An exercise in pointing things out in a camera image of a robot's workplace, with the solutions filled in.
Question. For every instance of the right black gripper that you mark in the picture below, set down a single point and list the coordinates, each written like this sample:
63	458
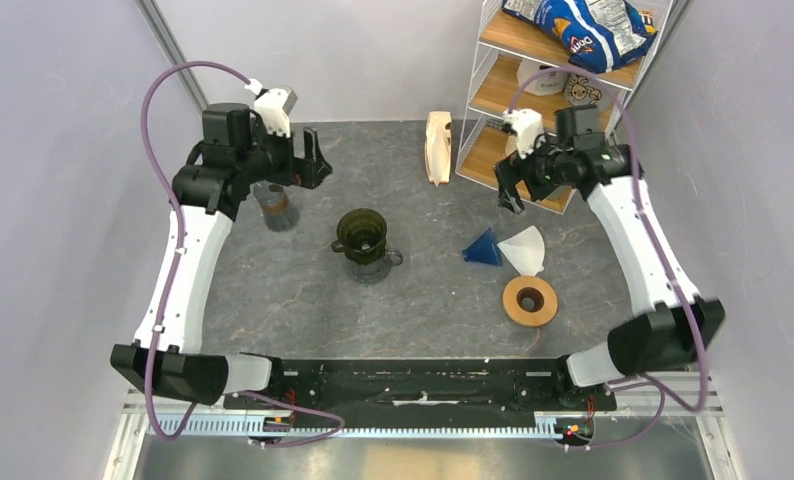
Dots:
512	169

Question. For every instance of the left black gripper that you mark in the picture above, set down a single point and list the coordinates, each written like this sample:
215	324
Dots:
296	172

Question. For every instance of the white paper coffee filter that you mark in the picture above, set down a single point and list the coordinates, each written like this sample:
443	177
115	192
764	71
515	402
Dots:
525	251

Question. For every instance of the blue ribbed cone dripper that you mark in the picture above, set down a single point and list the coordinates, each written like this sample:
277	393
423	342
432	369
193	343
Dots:
484	250

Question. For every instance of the dark green glass dripper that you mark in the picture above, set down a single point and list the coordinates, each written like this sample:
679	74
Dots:
361	236

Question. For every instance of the clear glass coffee server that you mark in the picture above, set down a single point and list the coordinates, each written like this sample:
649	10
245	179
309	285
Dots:
375	271

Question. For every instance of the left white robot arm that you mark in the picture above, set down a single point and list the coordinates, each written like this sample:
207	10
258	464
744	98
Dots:
241	146

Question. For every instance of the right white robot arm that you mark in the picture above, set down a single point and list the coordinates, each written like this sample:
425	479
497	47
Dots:
672	324

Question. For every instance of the white container on shelf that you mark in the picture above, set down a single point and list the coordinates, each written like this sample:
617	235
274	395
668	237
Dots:
548	84

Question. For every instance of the blue chips bag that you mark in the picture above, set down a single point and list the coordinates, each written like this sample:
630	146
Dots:
600	36

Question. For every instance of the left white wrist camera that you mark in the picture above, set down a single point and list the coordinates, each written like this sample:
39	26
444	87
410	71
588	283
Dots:
273	106

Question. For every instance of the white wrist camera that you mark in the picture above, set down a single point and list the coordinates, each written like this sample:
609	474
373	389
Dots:
525	132
273	106

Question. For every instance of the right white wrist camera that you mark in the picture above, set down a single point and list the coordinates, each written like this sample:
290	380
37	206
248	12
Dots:
525	132

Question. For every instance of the wooden ring dripper holder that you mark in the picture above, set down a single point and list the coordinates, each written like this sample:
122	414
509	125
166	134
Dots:
530	301

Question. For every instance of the white wire wooden shelf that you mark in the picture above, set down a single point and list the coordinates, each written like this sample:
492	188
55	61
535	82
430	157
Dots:
503	42

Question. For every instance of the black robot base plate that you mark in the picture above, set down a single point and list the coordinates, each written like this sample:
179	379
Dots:
380	394

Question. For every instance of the aluminium rail frame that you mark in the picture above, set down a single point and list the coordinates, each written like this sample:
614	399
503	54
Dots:
687	387

